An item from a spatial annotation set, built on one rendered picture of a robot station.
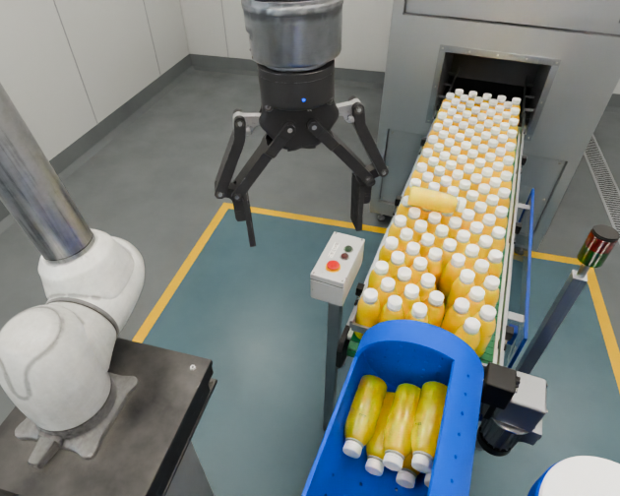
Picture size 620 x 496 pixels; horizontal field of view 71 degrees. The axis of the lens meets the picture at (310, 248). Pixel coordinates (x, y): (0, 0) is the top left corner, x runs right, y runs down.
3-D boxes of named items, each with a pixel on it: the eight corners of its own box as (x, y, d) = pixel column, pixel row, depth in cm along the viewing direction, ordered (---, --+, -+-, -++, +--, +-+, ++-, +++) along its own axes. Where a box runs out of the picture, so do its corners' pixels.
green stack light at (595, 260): (577, 264, 117) (585, 251, 113) (576, 249, 121) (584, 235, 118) (603, 271, 115) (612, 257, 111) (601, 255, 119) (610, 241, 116)
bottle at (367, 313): (380, 330, 133) (386, 293, 122) (370, 345, 129) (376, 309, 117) (360, 320, 135) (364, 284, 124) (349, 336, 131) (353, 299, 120)
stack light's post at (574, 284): (472, 447, 196) (572, 278, 121) (473, 439, 198) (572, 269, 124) (481, 451, 194) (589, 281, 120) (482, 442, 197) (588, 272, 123)
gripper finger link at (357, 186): (351, 172, 54) (357, 171, 54) (350, 217, 58) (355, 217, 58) (358, 185, 51) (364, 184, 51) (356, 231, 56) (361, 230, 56)
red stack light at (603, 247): (585, 250, 113) (591, 239, 110) (584, 235, 117) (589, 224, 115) (612, 257, 111) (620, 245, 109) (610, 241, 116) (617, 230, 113)
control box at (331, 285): (310, 297, 129) (310, 273, 122) (333, 254, 143) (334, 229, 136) (341, 307, 126) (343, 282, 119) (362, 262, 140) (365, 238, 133)
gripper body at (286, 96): (330, 42, 46) (330, 126, 52) (248, 50, 45) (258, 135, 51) (347, 66, 40) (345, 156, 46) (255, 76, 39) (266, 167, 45)
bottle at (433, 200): (411, 183, 144) (463, 194, 140) (412, 187, 151) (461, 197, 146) (406, 203, 145) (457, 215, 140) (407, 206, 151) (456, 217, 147)
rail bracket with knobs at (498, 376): (467, 402, 116) (477, 381, 109) (471, 379, 121) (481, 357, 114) (507, 414, 113) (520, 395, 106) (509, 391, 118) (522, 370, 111)
